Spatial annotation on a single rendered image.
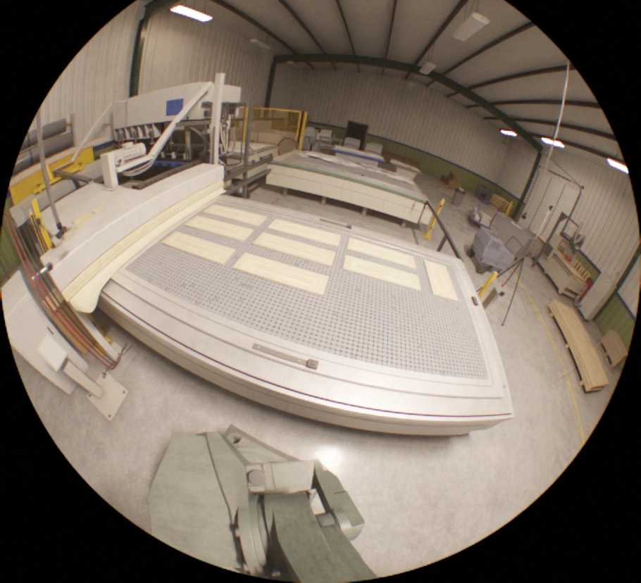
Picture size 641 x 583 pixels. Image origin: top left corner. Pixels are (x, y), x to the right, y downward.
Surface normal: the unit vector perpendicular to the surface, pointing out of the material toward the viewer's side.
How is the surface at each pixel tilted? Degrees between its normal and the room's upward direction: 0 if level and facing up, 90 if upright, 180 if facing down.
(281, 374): 0
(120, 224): 90
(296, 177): 90
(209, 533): 0
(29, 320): 90
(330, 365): 0
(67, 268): 90
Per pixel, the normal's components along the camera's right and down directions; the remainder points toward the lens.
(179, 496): 0.11, -0.92
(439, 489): 0.18, -0.78
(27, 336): 0.96, 0.27
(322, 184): -0.22, 0.56
